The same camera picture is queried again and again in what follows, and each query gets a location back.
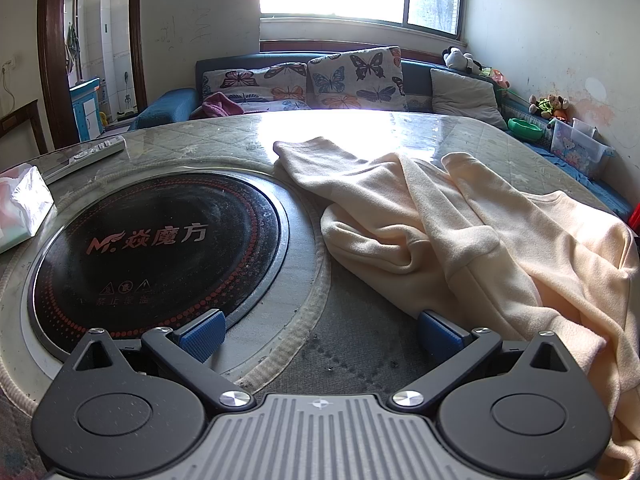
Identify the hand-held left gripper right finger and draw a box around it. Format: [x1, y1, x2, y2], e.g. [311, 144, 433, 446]
[388, 310, 584, 414]

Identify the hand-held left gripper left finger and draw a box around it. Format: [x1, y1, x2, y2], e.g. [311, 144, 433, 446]
[60, 309, 254, 414]

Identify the cream sweatshirt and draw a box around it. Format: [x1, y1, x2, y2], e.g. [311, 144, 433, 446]
[272, 136, 640, 480]

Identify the round black induction cooktop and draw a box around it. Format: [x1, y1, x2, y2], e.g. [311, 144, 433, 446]
[22, 170, 292, 356]

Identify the white remote control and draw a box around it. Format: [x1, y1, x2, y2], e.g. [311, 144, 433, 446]
[42, 135, 127, 183]

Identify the plastic tissue pack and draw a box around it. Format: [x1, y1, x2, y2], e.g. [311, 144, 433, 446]
[0, 165, 55, 255]

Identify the green bowl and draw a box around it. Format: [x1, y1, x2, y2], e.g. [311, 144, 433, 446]
[507, 117, 543, 142]

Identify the pink cloth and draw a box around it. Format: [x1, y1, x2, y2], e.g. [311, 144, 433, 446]
[190, 91, 261, 120]

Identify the clear plastic storage box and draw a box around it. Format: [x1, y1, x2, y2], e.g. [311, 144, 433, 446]
[550, 117, 616, 178]

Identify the blue sofa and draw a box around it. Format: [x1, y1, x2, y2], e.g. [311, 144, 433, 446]
[127, 52, 636, 221]

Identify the grey pillow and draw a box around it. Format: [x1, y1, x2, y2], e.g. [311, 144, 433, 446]
[430, 68, 508, 131]

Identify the blue cabinet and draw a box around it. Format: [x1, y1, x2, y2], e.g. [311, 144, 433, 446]
[69, 77, 103, 143]

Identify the brown and green plush toy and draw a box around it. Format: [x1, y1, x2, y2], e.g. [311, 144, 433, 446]
[529, 94, 571, 121]

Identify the wide butterfly print pillow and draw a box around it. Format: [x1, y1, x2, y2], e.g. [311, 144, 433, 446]
[201, 62, 313, 113]

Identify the orange toy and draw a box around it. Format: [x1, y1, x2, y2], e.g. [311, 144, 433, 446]
[482, 66, 511, 91]

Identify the square butterfly print pillow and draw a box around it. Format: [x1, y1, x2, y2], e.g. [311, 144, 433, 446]
[306, 46, 407, 111]

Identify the panda plush toy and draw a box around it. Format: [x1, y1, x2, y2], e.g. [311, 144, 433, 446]
[441, 46, 483, 73]

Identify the dark wooden chair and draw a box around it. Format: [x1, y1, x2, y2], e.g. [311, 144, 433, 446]
[0, 99, 49, 156]

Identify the hanging towel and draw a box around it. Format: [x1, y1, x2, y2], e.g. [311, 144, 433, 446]
[65, 24, 81, 76]

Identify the dark wooden door frame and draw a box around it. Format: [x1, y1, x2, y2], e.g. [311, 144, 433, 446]
[37, 0, 148, 151]

